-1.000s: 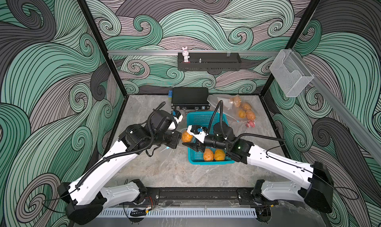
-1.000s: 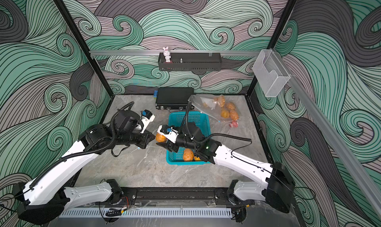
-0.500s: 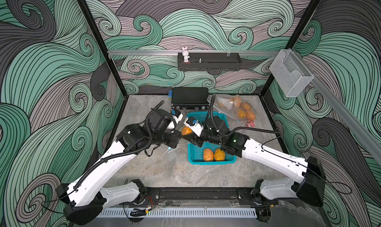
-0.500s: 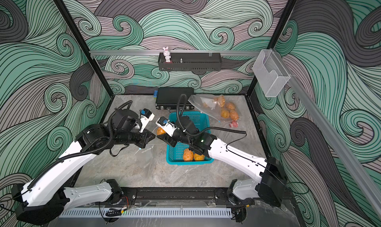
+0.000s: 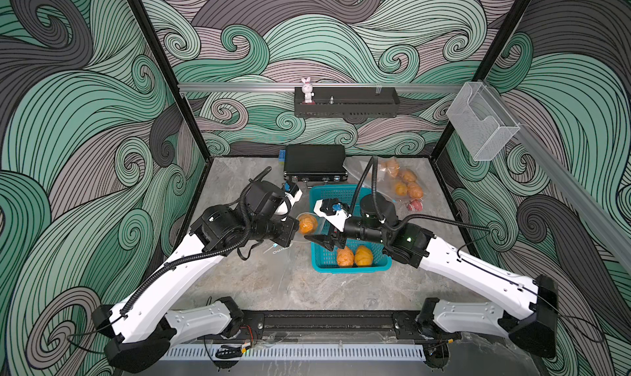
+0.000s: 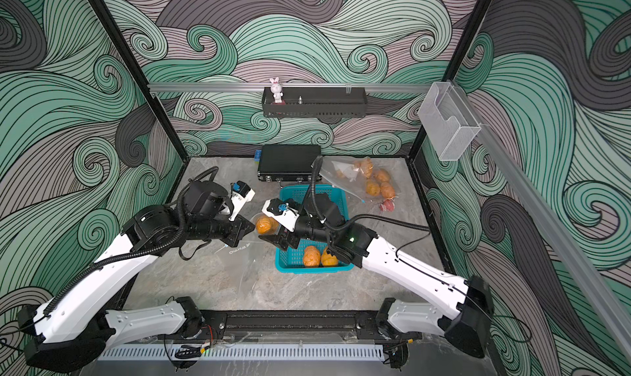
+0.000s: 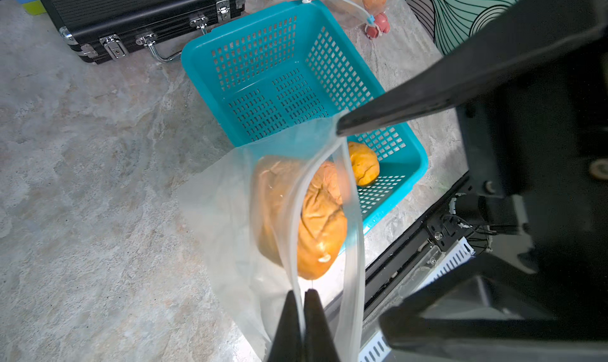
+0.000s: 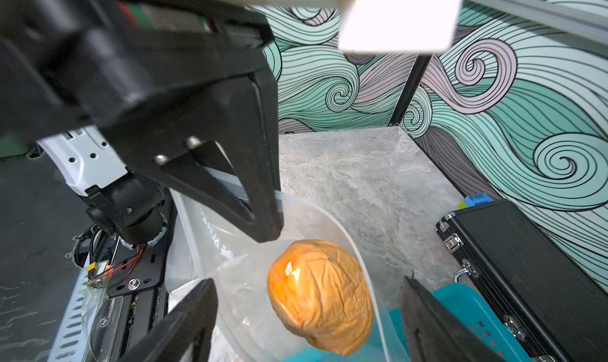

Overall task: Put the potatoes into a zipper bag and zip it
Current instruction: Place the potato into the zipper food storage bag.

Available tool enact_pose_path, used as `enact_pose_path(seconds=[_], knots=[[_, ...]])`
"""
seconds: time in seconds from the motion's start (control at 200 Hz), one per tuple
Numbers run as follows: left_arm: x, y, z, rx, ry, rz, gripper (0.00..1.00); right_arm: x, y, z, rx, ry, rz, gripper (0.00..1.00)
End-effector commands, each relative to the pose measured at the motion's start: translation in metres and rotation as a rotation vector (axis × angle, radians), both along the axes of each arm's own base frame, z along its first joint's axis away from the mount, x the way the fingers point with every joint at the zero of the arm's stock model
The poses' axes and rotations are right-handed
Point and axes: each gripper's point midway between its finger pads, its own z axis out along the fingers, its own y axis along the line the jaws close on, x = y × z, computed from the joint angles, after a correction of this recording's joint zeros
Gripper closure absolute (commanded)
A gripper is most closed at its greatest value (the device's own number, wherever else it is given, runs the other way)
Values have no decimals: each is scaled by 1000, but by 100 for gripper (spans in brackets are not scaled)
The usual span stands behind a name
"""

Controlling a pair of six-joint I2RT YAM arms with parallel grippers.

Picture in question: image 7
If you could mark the pink small toy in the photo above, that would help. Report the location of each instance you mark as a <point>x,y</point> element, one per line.
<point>380,26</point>

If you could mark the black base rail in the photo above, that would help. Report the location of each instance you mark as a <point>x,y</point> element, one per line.
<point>433,230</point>

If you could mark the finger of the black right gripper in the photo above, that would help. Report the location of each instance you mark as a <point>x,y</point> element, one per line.
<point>488,310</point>

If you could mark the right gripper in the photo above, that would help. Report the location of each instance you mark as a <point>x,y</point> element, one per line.
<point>542,136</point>

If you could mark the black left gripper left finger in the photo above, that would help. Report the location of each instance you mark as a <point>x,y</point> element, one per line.
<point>287,345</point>

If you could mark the teal plastic basket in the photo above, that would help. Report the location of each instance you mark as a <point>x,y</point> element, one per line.
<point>282,67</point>

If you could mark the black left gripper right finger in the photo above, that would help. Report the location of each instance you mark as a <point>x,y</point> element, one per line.
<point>318,342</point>

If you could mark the black aluminium case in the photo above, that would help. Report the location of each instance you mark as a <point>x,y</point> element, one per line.
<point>104,30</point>

